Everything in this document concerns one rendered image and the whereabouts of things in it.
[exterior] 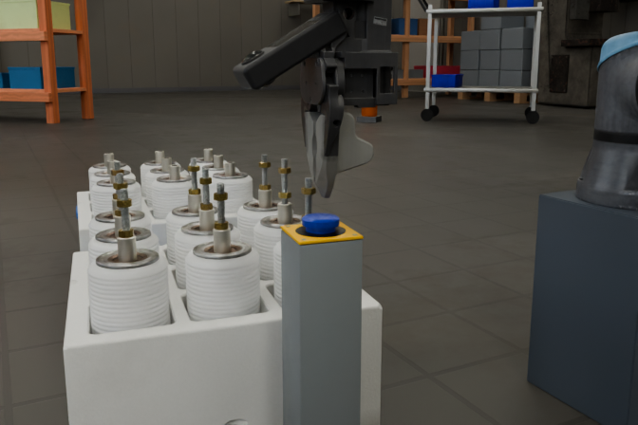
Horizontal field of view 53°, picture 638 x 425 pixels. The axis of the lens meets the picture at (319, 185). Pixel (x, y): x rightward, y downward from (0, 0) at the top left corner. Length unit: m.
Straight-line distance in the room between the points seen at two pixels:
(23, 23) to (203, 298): 5.24
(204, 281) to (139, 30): 10.89
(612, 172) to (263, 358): 0.52
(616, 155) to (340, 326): 0.46
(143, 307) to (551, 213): 0.58
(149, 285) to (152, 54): 10.92
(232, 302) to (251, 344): 0.06
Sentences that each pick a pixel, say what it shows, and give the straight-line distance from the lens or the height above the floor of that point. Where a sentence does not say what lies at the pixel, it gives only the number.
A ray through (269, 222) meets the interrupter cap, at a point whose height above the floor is 0.25.
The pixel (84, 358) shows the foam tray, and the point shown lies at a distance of 0.79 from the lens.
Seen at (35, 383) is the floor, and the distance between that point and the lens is 1.13.
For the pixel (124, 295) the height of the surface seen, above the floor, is 0.22.
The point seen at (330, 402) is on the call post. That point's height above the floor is 0.13.
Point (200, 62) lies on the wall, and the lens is 11.89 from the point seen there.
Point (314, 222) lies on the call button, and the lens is 0.66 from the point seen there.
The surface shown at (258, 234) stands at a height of 0.24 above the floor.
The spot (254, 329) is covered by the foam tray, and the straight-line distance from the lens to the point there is 0.81.
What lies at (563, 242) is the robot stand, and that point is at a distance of 0.98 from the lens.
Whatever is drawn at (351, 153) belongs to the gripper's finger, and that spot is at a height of 0.40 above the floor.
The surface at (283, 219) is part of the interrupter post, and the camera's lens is 0.97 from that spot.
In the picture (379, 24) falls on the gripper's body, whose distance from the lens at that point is 0.67.
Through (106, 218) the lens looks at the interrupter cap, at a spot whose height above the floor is 0.25.
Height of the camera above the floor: 0.49
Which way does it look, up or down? 11 degrees down
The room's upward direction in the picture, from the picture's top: straight up
